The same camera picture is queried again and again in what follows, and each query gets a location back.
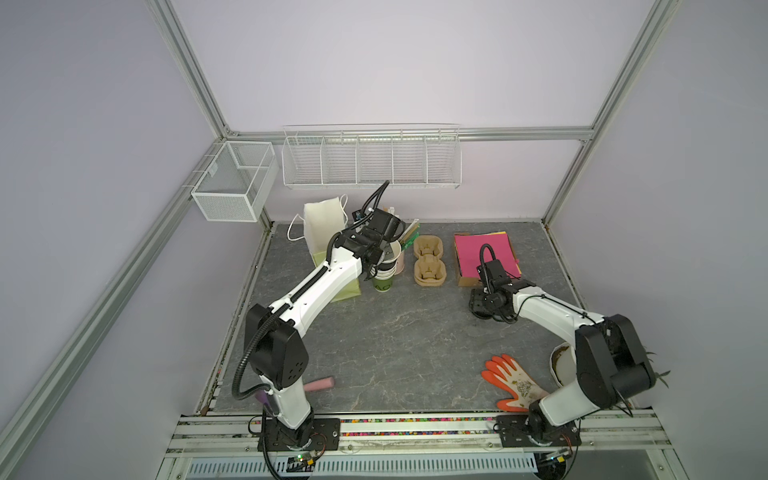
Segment paper cups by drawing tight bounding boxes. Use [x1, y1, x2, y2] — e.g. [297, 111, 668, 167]
[370, 240, 402, 293]

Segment green white paper bag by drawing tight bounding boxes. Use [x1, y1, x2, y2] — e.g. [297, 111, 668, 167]
[287, 196, 362, 305]

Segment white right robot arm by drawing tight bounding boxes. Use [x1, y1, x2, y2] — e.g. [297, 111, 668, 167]
[470, 243, 662, 445]

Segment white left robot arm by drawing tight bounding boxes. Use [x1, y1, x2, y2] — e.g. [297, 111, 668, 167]
[231, 180, 403, 448]

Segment bundle of wrapped straws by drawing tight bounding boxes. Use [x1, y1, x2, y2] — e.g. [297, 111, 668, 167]
[385, 207, 420, 253]

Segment brown pulp cup carrier stack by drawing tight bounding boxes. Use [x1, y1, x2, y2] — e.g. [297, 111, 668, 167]
[413, 235, 447, 287]

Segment orange white work glove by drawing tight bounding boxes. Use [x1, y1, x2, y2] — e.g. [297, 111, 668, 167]
[481, 354, 548, 413]

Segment potted green plant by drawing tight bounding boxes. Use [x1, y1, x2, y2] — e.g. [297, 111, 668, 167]
[550, 341, 672, 415]

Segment long white wire shelf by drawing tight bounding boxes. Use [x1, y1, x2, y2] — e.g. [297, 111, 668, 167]
[282, 123, 463, 189]

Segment small white wire basket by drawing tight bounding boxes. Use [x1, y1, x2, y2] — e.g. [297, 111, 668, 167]
[192, 141, 279, 223]

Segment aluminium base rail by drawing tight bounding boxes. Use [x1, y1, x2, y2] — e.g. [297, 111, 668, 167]
[157, 409, 688, 479]

